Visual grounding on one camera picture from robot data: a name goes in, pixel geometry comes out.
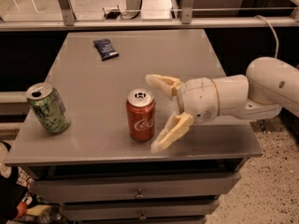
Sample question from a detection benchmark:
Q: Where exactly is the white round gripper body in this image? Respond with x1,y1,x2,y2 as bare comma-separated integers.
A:
177,77,219,124

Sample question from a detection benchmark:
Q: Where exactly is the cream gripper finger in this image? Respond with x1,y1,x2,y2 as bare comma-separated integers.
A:
145,74,182,100
150,112,194,153

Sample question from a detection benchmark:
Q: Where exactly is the red coke can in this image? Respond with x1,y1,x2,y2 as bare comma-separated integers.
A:
126,89,155,142

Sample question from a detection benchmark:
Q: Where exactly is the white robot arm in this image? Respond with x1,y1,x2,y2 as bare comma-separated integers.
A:
146,57,299,153

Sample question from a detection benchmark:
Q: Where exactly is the blue rxbar blueberry wrapper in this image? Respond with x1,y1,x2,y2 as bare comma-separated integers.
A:
93,39,119,61

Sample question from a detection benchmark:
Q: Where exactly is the green soda can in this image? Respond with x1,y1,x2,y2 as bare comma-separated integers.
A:
26,82,70,134

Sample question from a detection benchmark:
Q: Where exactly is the grey top drawer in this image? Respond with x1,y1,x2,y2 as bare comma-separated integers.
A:
30,172,240,203

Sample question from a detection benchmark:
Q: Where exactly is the grey drawer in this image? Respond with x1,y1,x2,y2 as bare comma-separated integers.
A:
30,172,240,203
61,200,219,221

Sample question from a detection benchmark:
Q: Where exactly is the metal window railing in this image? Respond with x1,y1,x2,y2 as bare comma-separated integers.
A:
0,0,299,32

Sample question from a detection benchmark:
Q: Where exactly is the grey middle drawer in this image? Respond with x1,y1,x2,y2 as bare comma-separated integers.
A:
61,200,219,221

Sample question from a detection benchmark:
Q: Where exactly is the clutter bag on floor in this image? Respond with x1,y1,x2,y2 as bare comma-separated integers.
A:
0,141,66,224

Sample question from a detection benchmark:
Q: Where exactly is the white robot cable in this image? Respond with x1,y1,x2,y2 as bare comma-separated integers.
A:
254,14,279,60

